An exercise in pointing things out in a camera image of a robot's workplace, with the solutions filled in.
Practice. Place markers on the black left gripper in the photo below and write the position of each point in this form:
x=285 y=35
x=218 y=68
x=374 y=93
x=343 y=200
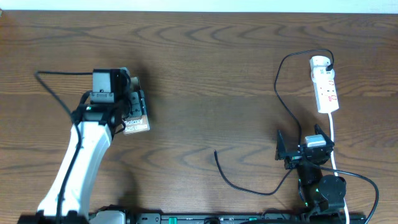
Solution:
x=138 y=104

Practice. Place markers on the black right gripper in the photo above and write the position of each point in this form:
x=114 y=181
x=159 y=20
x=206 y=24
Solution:
x=281 y=154

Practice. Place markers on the gold Samsung Galaxy smartphone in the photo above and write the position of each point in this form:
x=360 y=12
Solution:
x=139 y=124

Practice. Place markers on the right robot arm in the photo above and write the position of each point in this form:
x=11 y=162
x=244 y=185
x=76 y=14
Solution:
x=324 y=195

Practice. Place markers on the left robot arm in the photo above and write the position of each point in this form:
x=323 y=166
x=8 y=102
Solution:
x=93 y=130

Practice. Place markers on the white USB charger plug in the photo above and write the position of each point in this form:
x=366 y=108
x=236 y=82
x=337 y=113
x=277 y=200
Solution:
x=319 y=61

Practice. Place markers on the white power strip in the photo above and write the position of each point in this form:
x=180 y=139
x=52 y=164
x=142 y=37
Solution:
x=325 y=90

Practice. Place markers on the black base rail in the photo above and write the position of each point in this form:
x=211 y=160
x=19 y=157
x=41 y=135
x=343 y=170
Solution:
x=119 y=217

